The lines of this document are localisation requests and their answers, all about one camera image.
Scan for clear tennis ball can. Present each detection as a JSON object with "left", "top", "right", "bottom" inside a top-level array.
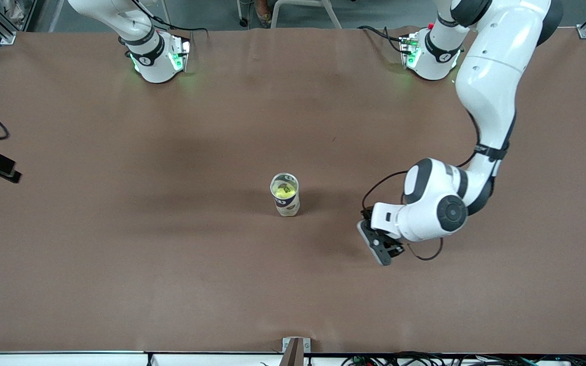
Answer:
[{"left": 270, "top": 172, "right": 301, "bottom": 218}]

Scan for brown wooden strip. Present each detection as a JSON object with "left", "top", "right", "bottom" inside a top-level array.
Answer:
[{"left": 279, "top": 338, "right": 305, "bottom": 366}]

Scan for thin black looped cable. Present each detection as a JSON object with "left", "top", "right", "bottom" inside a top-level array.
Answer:
[{"left": 405, "top": 236, "right": 445, "bottom": 262}]

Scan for black cable with metal plug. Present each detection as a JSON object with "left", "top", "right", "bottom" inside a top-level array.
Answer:
[{"left": 362, "top": 111, "right": 510, "bottom": 214}]

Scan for tangled black cable bundle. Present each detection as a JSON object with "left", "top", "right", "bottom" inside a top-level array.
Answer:
[{"left": 340, "top": 351, "right": 586, "bottom": 366}]

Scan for grey metal bracket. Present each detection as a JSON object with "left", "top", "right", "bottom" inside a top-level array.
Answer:
[{"left": 282, "top": 337, "right": 312, "bottom": 366}]

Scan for white table edge rail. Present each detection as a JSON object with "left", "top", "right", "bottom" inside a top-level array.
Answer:
[{"left": 0, "top": 352, "right": 586, "bottom": 366}]

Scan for black left base cable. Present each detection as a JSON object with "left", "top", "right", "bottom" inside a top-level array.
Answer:
[{"left": 358, "top": 24, "right": 411, "bottom": 54}]

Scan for black base cable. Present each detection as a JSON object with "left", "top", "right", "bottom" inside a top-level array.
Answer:
[
  {"left": 130, "top": 0, "right": 208, "bottom": 40},
  {"left": 358, "top": 24, "right": 411, "bottom": 54}
]

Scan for black right base cable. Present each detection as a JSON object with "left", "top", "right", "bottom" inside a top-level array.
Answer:
[{"left": 130, "top": 0, "right": 208, "bottom": 40}]

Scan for white metal stool frame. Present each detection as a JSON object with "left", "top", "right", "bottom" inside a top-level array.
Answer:
[{"left": 270, "top": 0, "right": 343, "bottom": 29}]

